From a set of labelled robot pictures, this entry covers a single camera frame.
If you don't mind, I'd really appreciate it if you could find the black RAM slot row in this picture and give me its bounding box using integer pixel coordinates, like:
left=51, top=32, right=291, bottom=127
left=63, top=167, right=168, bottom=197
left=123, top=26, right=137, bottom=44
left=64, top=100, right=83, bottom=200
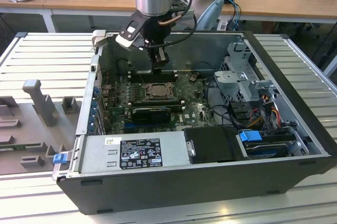
left=130, top=70, right=177, bottom=83

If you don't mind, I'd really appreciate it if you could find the metal drive cage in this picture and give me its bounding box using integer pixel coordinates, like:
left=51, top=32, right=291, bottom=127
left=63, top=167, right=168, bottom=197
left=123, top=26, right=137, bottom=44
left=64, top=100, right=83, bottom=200
left=213, top=42, right=280, bottom=105

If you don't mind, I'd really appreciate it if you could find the coloured wire bundle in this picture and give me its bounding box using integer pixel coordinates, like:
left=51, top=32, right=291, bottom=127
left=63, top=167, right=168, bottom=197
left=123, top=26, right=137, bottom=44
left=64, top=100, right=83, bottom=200
left=247, top=97, right=281, bottom=130

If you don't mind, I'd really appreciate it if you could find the grey parts rack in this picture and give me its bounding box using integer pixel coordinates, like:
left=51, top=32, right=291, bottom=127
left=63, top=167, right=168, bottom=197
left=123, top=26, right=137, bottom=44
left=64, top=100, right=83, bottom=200
left=0, top=79, right=82, bottom=175

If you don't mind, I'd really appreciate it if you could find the pale blue teach pendant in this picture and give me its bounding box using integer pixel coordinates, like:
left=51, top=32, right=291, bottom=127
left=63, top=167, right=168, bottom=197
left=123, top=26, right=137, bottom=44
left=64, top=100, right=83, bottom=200
left=196, top=0, right=225, bottom=32

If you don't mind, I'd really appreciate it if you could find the CPU socket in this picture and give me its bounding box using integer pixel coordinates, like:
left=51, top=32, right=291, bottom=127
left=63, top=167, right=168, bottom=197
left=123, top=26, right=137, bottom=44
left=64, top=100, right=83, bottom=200
left=142, top=82, right=177, bottom=101

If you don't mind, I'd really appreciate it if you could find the grey case latch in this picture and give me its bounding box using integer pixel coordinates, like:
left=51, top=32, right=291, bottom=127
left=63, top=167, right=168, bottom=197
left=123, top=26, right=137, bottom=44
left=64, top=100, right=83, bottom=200
left=91, top=29, right=107, bottom=49

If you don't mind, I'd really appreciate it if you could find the short wooden desk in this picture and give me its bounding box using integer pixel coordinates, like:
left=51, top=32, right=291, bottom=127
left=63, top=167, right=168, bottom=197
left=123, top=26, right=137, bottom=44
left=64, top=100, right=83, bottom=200
left=0, top=0, right=56, bottom=34

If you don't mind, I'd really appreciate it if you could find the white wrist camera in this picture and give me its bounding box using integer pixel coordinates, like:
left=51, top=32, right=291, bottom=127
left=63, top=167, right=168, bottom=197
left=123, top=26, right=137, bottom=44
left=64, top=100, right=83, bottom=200
left=115, top=15, right=148, bottom=50

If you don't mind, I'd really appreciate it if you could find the hard disk in blue carrier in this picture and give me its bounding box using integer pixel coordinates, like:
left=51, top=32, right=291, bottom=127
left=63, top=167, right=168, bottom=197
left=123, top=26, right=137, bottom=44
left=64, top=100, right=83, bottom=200
left=238, top=129, right=295, bottom=160

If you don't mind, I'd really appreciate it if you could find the silver CPU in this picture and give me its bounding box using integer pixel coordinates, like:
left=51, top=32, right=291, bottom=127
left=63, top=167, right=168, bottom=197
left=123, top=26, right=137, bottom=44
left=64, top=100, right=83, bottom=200
left=150, top=85, right=171, bottom=96

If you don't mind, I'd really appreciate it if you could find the silver power supply unit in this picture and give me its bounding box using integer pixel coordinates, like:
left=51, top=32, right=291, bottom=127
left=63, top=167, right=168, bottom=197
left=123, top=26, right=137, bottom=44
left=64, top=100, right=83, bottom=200
left=75, top=131, right=191, bottom=175

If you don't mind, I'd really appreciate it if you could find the metal socket cover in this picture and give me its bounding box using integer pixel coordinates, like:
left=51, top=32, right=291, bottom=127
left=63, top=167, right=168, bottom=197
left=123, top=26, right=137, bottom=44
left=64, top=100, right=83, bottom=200
left=143, top=83, right=176, bottom=101

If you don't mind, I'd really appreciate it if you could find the green motherboard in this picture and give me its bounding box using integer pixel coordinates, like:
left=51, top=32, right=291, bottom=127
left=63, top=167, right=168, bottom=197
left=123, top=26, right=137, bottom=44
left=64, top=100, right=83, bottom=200
left=101, top=73, right=219, bottom=134

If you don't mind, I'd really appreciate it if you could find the black PC case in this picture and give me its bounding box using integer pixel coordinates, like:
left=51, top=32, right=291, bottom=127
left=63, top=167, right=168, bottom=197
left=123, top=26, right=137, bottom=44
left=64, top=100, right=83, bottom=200
left=52, top=29, right=337, bottom=216

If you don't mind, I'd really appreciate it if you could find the black plastic shroud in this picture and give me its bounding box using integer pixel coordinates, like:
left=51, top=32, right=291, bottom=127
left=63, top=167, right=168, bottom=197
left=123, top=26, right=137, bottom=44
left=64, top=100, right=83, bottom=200
left=182, top=126, right=250, bottom=164

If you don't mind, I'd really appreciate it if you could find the black graphics card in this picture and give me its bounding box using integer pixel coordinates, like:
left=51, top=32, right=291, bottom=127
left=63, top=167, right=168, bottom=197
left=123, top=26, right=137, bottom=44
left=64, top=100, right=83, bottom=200
left=131, top=107, right=171, bottom=124

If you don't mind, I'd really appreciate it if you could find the green RAM stick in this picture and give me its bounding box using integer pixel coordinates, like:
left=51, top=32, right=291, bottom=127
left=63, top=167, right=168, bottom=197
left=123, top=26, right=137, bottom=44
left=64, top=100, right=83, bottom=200
left=0, top=144, right=43, bottom=153

